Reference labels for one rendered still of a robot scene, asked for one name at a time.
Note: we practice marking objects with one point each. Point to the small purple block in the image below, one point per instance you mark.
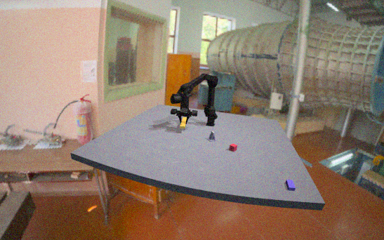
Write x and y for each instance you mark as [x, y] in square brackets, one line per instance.
[290, 185]

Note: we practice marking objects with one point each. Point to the small red cube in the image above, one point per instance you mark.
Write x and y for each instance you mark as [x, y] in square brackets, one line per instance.
[233, 147]

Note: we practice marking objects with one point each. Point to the yellow bar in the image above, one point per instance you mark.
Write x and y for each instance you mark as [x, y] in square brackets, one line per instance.
[183, 123]

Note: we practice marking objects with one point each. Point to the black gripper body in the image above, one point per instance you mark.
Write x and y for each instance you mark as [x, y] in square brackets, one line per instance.
[177, 112]

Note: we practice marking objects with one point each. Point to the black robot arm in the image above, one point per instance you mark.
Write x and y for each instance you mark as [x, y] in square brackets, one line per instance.
[209, 110]

